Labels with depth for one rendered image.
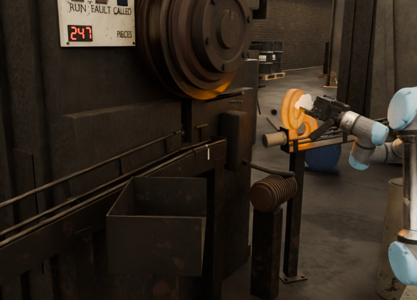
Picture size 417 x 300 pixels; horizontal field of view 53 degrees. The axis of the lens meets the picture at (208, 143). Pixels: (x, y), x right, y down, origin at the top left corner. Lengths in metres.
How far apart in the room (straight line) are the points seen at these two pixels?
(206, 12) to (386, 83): 2.88
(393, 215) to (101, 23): 1.36
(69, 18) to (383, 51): 3.21
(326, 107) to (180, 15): 0.62
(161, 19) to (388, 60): 2.96
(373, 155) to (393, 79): 2.42
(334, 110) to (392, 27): 2.48
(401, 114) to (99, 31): 0.88
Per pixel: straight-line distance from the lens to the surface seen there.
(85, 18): 1.28
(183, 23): 1.31
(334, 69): 10.34
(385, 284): 2.05
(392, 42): 4.00
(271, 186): 1.70
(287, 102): 1.60
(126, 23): 1.37
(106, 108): 1.35
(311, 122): 1.88
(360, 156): 1.59
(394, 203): 1.90
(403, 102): 1.25
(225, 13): 1.39
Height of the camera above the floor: 1.09
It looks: 14 degrees down
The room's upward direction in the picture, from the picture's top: 1 degrees clockwise
